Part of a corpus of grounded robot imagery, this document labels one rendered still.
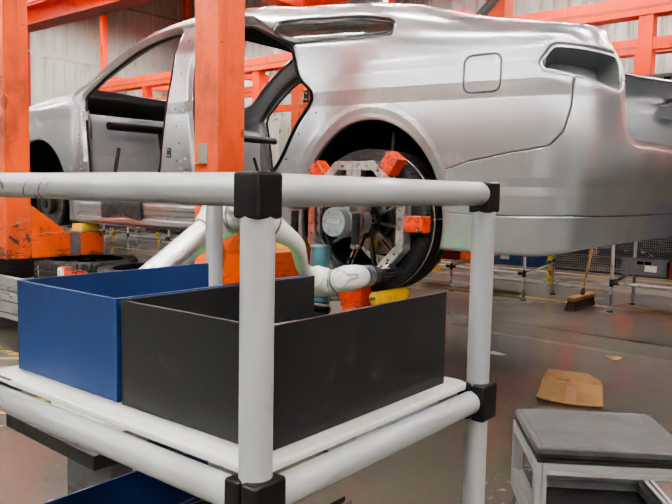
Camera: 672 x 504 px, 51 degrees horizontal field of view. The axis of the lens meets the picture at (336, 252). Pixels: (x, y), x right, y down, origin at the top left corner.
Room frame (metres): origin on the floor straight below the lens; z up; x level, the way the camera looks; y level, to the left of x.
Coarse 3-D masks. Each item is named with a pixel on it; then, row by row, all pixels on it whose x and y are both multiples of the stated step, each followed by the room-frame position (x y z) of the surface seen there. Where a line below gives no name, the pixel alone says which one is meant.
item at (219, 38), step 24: (216, 0) 3.10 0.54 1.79; (240, 0) 3.19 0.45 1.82; (216, 24) 3.10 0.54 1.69; (240, 24) 3.19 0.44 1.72; (216, 48) 3.10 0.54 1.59; (240, 48) 3.20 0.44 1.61; (216, 72) 3.10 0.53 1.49; (240, 72) 3.20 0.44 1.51; (216, 96) 3.10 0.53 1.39; (240, 96) 3.20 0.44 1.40; (216, 120) 3.10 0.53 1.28; (240, 120) 3.20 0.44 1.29; (216, 144) 3.10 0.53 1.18; (240, 144) 3.20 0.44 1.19; (216, 168) 3.10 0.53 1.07; (240, 168) 3.20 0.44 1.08
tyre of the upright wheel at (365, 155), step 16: (352, 160) 3.27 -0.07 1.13; (368, 160) 3.21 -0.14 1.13; (416, 160) 3.24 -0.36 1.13; (400, 176) 3.10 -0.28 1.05; (416, 176) 3.08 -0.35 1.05; (432, 176) 3.19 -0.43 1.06; (416, 208) 3.04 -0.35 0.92; (432, 208) 3.07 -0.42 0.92; (432, 224) 3.06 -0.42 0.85; (416, 240) 3.04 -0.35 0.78; (416, 256) 3.05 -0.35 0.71; (432, 256) 3.14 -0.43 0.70; (384, 288) 3.15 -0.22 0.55
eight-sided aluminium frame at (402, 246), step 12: (336, 168) 3.22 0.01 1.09; (348, 168) 3.18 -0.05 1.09; (360, 168) 3.13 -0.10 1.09; (372, 168) 3.09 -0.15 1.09; (312, 216) 3.31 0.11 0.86; (396, 216) 3.01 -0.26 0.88; (312, 228) 3.31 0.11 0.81; (396, 228) 3.01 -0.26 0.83; (312, 240) 3.30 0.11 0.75; (396, 240) 3.01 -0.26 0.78; (408, 240) 3.02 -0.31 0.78; (396, 252) 3.00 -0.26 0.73; (336, 264) 3.27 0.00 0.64; (384, 264) 3.05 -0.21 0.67
